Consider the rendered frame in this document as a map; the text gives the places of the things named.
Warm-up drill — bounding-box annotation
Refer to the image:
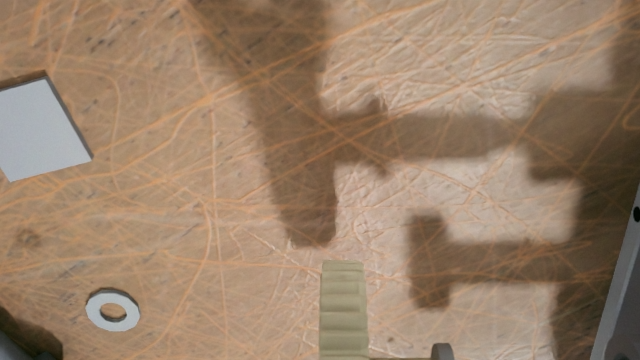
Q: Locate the grey flat square plate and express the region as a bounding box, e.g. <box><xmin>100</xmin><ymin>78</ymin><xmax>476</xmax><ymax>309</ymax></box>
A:
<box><xmin>0</xmin><ymin>76</ymin><xmax>94</xmax><ymax>182</ymax></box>

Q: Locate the cream gear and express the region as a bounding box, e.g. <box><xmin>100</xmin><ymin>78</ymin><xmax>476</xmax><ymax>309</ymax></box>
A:
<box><xmin>319</xmin><ymin>260</ymin><xmax>455</xmax><ymax>360</ymax></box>

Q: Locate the grey engine case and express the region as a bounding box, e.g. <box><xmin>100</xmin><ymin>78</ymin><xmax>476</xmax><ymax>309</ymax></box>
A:
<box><xmin>590</xmin><ymin>184</ymin><xmax>640</xmax><ymax>360</ymax></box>

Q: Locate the grey flat washer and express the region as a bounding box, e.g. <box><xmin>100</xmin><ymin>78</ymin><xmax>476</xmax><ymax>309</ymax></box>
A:
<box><xmin>86</xmin><ymin>290</ymin><xmax>141</xmax><ymax>331</ymax></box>

